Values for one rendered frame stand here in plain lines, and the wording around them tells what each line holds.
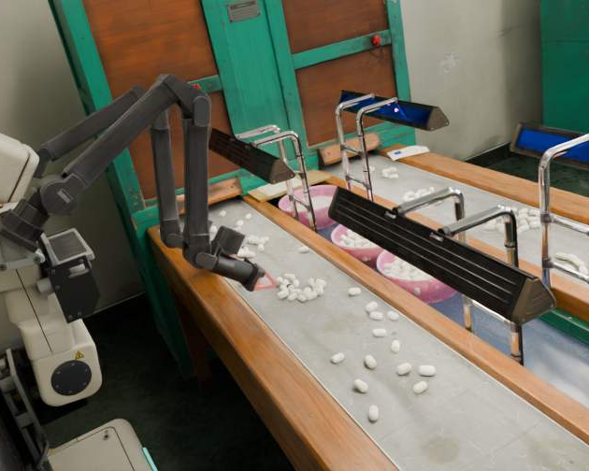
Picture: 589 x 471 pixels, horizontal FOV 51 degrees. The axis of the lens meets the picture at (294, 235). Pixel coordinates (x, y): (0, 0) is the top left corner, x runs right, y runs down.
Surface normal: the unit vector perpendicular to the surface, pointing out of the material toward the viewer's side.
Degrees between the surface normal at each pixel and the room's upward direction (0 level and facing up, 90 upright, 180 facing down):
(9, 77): 90
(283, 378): 0
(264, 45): 90
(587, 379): 0
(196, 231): 75
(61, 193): 88
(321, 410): 0
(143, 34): 90
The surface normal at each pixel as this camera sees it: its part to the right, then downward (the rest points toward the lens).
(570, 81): -0.85, 0.36
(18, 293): 0.49, 0.26
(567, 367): -0.19, -0.90
